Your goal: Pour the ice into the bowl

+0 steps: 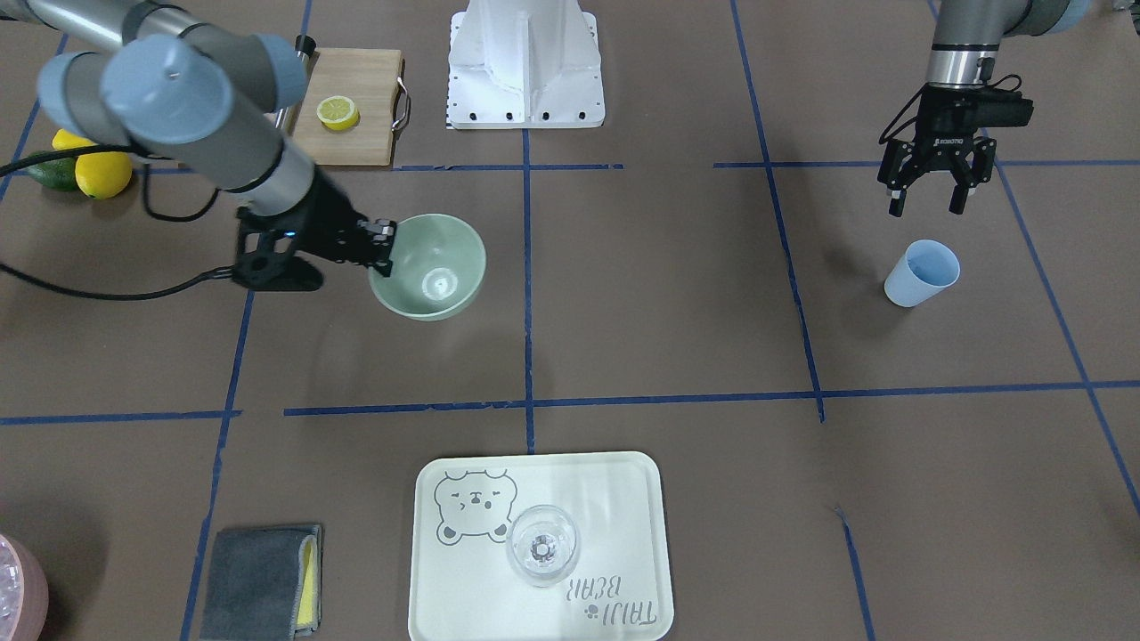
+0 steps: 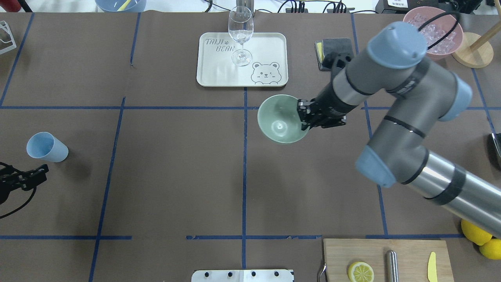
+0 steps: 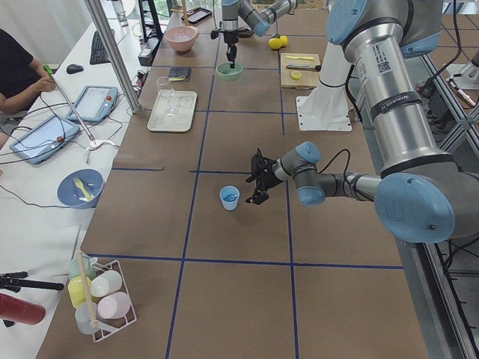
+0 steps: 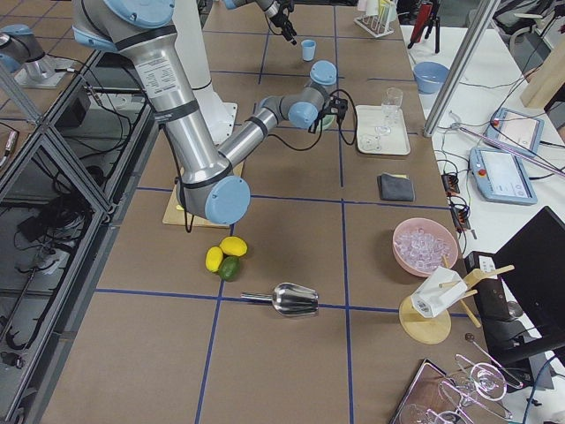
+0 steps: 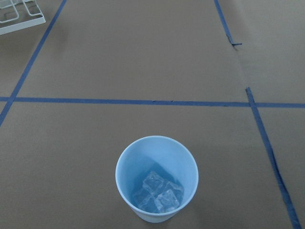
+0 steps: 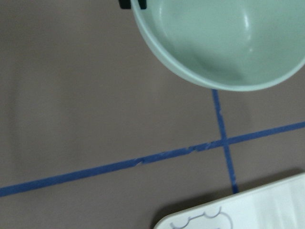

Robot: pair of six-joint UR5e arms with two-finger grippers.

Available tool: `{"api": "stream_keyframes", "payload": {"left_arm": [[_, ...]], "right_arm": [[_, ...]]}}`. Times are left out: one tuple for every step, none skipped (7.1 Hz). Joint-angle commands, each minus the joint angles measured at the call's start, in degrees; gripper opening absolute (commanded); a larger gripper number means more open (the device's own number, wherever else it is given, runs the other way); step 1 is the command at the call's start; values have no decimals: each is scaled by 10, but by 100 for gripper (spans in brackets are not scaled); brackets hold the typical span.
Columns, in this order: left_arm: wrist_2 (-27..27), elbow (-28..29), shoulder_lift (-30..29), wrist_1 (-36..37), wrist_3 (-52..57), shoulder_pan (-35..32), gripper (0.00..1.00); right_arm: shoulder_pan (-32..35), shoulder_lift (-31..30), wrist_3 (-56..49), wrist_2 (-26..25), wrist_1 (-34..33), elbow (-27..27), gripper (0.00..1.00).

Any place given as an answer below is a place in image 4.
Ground blue bowl on desk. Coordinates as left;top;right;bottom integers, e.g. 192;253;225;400
413;62;449;95

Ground round yellow lemon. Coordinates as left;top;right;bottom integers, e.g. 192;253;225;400
219;236;248;257

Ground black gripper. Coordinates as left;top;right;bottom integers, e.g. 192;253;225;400
264;3;297;44

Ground black monitor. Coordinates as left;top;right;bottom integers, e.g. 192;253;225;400
464;206;564;365

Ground white wire cup rack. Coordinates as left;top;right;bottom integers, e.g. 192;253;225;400
354;0;397;38

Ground pink bowl of ice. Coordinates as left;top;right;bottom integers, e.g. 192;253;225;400
392;217;459;277

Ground glasses on metal tray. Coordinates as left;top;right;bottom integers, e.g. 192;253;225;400
389;349;524;423

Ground black tripod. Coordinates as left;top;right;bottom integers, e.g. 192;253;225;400
407;0;441;54

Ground yellow lemon elongated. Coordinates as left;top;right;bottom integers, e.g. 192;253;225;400
205;246;224;273

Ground clear wine glass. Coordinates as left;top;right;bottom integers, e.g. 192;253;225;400
375;87;403;136

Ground light blue cup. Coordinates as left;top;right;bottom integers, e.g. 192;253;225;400
301;39;317;62

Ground near teach pendant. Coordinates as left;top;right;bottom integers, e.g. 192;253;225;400
469;148;538;206

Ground white paper carton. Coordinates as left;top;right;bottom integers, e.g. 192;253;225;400
410;267;467;318

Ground far teach pendant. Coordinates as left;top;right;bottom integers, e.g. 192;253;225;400
485;107;544;157

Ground cream bear tray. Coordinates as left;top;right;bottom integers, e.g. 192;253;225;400
356;105;411;156

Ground green bowl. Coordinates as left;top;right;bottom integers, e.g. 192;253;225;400
314;115;335;132

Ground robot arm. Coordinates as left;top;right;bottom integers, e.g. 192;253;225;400
72;1;336;225
223;0;297;45

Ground aluminium frame post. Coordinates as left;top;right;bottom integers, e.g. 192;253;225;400
423;0;501;138

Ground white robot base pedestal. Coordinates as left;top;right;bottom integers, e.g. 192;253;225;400
173;0;237;146

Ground wooden cutting board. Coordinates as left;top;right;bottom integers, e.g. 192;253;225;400
162;161;245;230

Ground steel ice scoop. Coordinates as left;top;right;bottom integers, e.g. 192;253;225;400
240;282;319;317

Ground teach pendant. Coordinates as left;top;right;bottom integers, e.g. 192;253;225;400
485;107;544;157
469;148;538;206

